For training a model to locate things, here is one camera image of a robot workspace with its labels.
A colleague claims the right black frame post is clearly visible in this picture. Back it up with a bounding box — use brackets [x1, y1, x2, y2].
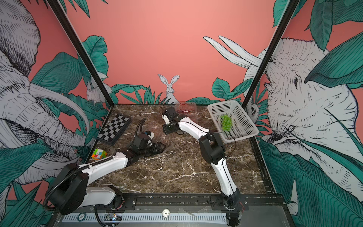
[242, 0, 299, 108]

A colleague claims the black frame post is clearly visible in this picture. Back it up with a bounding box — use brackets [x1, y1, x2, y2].
[47, 0, 114, 108]
[242, 0, 299, 108]

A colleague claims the black front mounting rail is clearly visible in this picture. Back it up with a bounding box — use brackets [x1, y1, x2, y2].
[55, 192, 287, 212]

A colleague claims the colourful rubik cube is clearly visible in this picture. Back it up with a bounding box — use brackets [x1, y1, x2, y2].
[91, 149, 107, 160]

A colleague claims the white slotted cable duct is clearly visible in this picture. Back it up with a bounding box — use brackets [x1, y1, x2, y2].
[62, 213, 227, 224]

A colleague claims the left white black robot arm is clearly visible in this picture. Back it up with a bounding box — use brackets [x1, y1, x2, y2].
[43, 142, 166, 215]

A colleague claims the green grape bunch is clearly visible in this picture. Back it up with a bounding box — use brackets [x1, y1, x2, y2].
[221, 114, 233, 132]

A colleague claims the red grape bunch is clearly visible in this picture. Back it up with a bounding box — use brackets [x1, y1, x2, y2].
[178, 104, 195, 113]

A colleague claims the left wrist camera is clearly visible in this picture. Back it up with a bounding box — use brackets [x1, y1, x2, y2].
[133, 131, 154, 149]

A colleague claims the clear plastic clamshell container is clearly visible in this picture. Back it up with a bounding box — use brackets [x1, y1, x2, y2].
[175, 102, 197, 115]

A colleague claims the left black frame post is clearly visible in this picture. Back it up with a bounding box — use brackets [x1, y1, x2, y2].
[47, 0, 114, 108]

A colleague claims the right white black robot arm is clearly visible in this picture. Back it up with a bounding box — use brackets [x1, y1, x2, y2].
[162, 114, 240, 210]

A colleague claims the white plastic perforated basket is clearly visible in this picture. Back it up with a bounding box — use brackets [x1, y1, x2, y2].
[208, 100, 259, 144]

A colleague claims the black white checkerboard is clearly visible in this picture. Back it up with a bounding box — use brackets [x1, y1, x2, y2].
[97, 114, 131, 146]

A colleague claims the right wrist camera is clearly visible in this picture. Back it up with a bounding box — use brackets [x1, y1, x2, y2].
[162, 107, 178, 125]

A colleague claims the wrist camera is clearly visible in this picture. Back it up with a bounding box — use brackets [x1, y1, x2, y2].
[162, 107, 178, 125]
[133, 131, 154, 149]

